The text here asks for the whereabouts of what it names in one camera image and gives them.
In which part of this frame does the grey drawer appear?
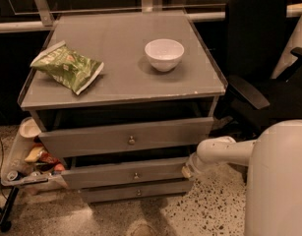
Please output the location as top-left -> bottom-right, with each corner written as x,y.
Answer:
39,117 -> 213,157
79,179 -> 193,203
62,146 -> 192,189

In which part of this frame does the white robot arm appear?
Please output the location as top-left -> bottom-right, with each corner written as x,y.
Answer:
182,118 -> 302,236

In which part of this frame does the grey drawer cabinet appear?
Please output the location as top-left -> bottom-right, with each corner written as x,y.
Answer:
17,11 -> 228,169

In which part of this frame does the grey bottom drawer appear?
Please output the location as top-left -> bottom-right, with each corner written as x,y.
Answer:
79,179 -> 193,203

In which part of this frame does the grey top drawer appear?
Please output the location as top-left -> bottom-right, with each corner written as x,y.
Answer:
39,117 -> 213,157

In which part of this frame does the red snack packet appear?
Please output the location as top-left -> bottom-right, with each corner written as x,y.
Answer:
39,152 -> 59,164

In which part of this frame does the green chip bag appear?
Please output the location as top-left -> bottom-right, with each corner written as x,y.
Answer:
30,41 -> 104,95

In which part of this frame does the yellow snack packet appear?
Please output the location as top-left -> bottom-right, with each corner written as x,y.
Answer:
25,147 -> 44,163

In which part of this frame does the white bowl in bin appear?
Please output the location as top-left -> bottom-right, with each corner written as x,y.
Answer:
20,118 -> 41,138

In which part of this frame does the clear plastic bin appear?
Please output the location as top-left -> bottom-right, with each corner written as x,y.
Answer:
1,128 -> 67,190

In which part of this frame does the black office chair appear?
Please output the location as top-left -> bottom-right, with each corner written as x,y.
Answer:
214,0 -> 302,137

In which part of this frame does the soda can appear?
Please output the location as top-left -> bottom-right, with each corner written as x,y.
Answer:
7,170 -> 23,181

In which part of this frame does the black stand leg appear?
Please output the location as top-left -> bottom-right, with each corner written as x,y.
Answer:
0,187 -> 19,232

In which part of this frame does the metal railing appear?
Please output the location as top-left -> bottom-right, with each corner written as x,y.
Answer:
0,0 -> 302,35

